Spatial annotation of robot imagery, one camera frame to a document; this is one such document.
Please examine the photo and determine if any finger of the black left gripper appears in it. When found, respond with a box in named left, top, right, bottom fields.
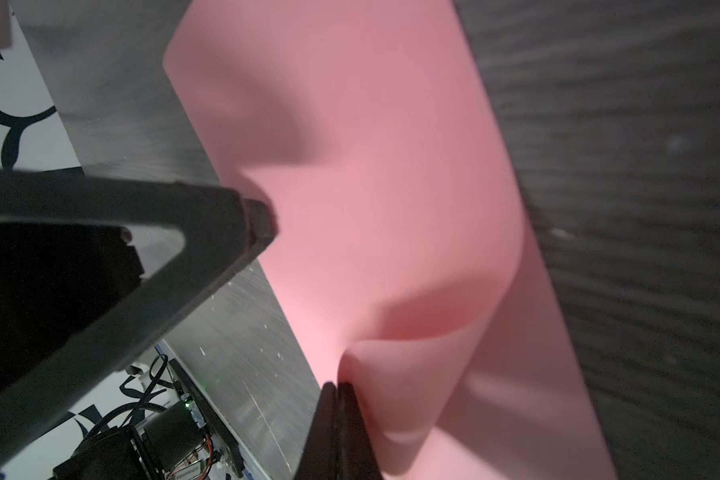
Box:
left=0, top=170, right=274, bottom=470

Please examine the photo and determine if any pink paper sheet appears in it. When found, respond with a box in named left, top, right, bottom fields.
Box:
left=163, top=1, right=616, bottom=479

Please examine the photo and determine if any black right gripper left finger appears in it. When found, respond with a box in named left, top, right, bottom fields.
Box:
left=293, top=382, right=338, bottom=480

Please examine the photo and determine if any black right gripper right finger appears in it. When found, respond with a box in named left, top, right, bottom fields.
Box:
left=336, top=382, right=383, bottom=480

